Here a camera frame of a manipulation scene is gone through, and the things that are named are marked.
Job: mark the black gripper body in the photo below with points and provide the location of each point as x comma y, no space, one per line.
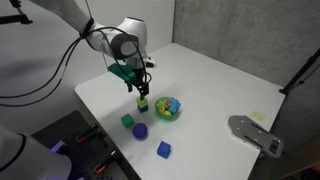
137,78

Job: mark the light green block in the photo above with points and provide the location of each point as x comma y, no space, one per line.
142,102

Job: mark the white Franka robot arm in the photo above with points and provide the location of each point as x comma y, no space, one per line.
103,36

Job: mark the navy block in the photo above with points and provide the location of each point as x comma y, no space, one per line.
143,109

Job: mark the green bowl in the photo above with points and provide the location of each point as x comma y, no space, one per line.
165,116

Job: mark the blue block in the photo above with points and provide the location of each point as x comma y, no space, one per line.
163,149

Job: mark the yellow toy piece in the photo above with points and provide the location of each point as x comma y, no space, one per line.
161,106

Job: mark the orange toy piece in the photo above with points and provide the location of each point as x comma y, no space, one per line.
168,101

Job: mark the light blue toy piece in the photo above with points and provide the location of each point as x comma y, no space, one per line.
174,105

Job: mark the purple spiky ball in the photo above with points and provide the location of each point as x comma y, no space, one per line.
140,131

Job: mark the black orange toggle clamp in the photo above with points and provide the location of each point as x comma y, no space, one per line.
106,162
86,134

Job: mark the black perforated base board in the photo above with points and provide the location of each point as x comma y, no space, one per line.
76,150

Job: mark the purple glowing light bar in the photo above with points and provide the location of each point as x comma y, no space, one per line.
58,146

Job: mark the pale yellow sticky note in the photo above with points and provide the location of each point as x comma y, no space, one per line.
258,115

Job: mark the black tripod stand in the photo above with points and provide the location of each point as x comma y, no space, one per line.
300,75

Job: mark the teal wrist camera housing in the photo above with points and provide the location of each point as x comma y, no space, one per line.
120,71

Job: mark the grey metal bracket plate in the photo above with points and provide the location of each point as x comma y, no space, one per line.
255,134

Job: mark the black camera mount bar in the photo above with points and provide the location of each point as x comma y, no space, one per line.
16,19

